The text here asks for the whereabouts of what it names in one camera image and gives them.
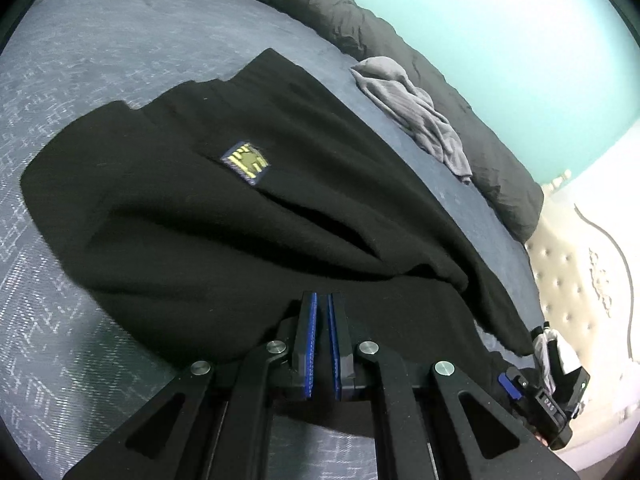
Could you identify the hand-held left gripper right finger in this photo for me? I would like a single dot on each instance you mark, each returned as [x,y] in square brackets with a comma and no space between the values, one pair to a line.
[333,345]

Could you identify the black pants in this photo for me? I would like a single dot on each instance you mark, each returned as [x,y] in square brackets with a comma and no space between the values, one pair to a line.
[200,235]

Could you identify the cream tufted headboard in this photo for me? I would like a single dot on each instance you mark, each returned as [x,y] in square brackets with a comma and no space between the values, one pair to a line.
[565,270]

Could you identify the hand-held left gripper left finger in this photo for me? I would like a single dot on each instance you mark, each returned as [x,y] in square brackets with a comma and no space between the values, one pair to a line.
[311,345]

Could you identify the dark grey rolled duvet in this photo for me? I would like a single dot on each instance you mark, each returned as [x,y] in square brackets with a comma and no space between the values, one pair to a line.
[350,20]

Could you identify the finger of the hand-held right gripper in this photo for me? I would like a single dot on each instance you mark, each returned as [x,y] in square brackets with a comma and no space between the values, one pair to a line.
[510,384]

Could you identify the grey ribbed garment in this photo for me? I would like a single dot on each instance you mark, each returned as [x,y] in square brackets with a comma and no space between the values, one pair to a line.
[420,110]

